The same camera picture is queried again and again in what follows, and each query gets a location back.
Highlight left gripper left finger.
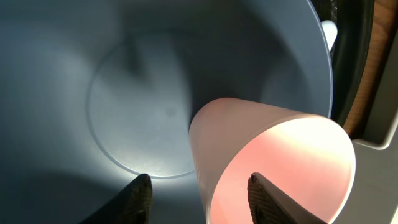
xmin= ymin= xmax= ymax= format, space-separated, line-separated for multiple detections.
xmin=81 ymin=174 xmax=153 ymax=224

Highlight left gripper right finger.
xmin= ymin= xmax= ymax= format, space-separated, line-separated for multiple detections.
xmin=247 ymin=172 xmax=326 ymax=224

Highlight pink cup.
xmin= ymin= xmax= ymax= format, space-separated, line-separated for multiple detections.
xmin=189 ymin=98 xmax=356 ymax=223

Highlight dark blue plate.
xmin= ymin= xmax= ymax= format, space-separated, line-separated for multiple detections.
xmin=1 ymin=0 xmax=333 ymax=223

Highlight round black serving tray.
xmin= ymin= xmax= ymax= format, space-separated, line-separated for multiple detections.
xmin=312 ymin=0 xmax=374 ymax=126

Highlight light blue plastic knife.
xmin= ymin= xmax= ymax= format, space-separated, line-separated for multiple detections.
xmin=321 ymin=20 xmax=338 ymax=51

